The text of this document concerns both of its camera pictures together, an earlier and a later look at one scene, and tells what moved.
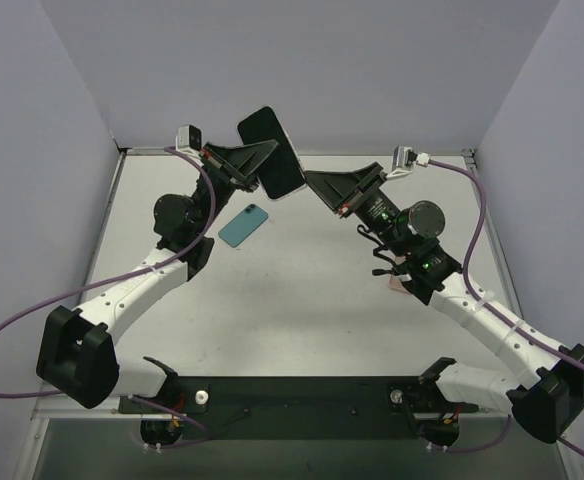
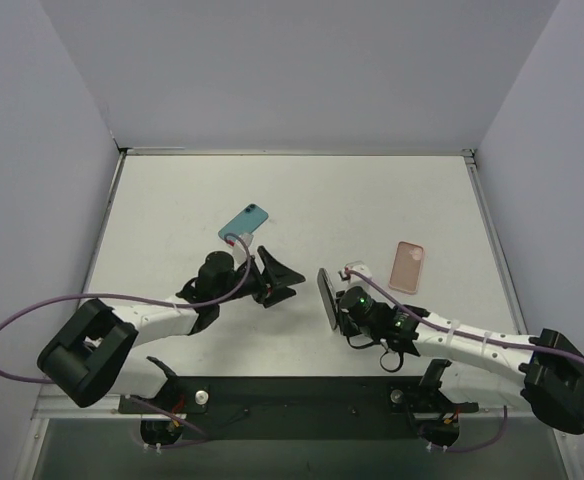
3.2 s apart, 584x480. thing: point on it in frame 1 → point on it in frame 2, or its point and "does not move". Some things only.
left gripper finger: x=244 y=183 → x=278 y=294
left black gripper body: x=223 y=167 → x=265 y=282
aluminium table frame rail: x=470 y=156 does not move
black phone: x=282 y=173 → x=328 y=296
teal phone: x=241 y=226 does not move
